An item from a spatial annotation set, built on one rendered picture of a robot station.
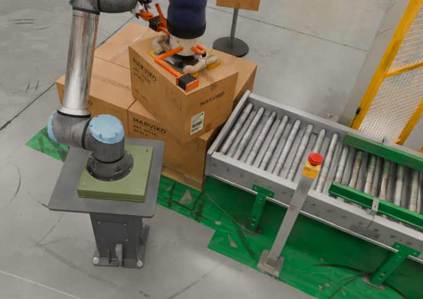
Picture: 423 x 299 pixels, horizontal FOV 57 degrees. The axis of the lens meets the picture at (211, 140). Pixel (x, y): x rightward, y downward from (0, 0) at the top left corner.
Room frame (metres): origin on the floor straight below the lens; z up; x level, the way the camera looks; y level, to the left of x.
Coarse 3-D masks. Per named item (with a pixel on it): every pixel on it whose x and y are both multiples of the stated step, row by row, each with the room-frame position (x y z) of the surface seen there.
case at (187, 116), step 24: (144, 48) 2.06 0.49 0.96; (168, 48) 2.09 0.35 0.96; (144, 72) 1.95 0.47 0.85; (168, 72) 1.84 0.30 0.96; (216, 72) 1.91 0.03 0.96; (144, 96) 1.96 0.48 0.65; (168, 96) 1.78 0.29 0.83; (192, 96) 1.69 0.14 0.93; (216, 96) 1.83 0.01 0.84; (168, 120) 1.77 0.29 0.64; (192, 120) 1.70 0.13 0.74; (216, 120) 1.85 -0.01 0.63
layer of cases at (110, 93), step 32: (128, 32) 2.89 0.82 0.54; (160, 32) 2.95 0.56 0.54; (96, 64) 2.38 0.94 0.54; (128, 64) 2.43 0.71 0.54; (256, 64) 2.66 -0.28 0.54; (96, 96) 2.02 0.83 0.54; (128, 96) 2.06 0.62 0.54; (128, 128) 1.93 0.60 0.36; (160, 128) 1.85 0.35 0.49; (192, 160) 1.76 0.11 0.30
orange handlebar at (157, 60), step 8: (144, 16) 2.20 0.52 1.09; (152, 16) 2.22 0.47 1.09; (168, 32) 2.06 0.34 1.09; (176, 48) 1.89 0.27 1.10; (192, 48) 1.92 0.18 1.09; (200, 48) 1.93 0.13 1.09; (160, 56) 1.79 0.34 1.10; (168, 56) 1.83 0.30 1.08; (160, 64) 1.73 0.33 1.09; (176, 72) 1.66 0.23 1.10
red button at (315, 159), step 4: (308, 156) 1.25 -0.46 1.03; (312, 156) 1.24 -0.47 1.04; (316, 156) 1.25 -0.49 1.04; (320, 156) 1.25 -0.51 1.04; (308, 160) 1.23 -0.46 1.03; (312, 160) 1.22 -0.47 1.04; (316, 160) 1.22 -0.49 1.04; (320, 160) 1.23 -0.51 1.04; (312, 164) 1.22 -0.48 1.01; (316, 164) 1.21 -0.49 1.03; (320, 164) 1.21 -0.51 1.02
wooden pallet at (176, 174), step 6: (162, 162) 1.84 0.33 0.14; (162, 168) 1.89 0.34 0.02; (168, 168) 1.89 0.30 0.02; (174, 168) 1.80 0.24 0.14; (162, 174) 1.84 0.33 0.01; (168, 174) 1.83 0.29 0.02; (174, 174) 1.84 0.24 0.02; (180, 174) 1.85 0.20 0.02; (186, 174) 1.77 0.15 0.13; (180, 180) 1.79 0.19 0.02; (186, 180) 1.77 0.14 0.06; (192, 180) 1.76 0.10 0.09; (198, 180) 1.74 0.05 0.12; (204, 180) 1.77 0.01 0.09; (192, 186) 1.76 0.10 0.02; (198, 186) 1.74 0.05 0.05
